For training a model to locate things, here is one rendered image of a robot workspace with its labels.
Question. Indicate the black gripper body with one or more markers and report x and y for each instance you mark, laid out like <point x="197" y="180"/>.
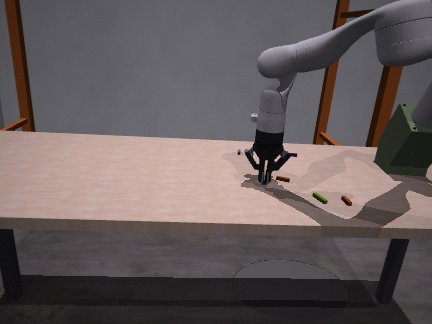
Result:
<point x="272" y="140"/>

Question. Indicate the orange rod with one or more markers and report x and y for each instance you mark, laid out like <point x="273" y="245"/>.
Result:
<point x="282" y="179"/>
<point x="346" y="200"/>

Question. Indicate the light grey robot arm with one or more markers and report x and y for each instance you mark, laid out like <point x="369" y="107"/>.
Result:
<point x="403" y="34"/>

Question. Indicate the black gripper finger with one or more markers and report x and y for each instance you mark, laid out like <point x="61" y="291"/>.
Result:
<point x="249" y="154"/>
<point x="279" y="163"/>

